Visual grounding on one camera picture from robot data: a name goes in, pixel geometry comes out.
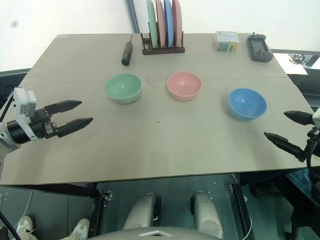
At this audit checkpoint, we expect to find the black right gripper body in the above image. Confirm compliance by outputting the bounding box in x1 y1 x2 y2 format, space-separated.
302 126 320 161

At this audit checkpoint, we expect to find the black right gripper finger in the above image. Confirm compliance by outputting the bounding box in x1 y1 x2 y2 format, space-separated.
263 132 308 164
283 110 315 127

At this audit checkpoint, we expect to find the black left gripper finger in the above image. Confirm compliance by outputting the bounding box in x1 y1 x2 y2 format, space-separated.
44 99 83 116
56 117 94 139

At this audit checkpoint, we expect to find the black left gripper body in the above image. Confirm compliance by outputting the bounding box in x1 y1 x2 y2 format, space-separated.
29 106 60 140

